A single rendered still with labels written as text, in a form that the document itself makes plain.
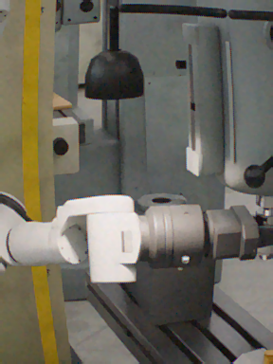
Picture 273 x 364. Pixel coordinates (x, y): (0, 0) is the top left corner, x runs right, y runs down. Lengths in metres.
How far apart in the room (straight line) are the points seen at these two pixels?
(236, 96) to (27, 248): 0.42
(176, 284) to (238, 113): 0.51
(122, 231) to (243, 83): 0.27
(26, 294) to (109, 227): 1.91
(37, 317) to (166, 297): 1.62
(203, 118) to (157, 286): 0.48
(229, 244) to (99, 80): 0.31
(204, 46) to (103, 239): 0.30
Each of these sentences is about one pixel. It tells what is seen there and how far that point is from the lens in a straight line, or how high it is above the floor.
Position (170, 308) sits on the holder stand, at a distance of 1.48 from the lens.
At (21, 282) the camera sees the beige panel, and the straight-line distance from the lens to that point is 2.97.
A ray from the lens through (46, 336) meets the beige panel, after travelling 3.09.
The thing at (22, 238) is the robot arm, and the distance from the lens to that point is 1.24.
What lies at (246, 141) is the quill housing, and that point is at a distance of 1.04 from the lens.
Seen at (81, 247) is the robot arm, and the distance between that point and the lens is 1.21.
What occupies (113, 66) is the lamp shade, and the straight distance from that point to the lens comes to 0.96.
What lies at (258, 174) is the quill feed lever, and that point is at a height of 1.37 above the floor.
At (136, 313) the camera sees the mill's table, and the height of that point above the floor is 0.96.
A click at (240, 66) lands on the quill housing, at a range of 1.02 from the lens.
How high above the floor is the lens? 1.64
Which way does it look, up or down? 16 degrees down
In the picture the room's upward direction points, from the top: 1 degrees counter-clockwise
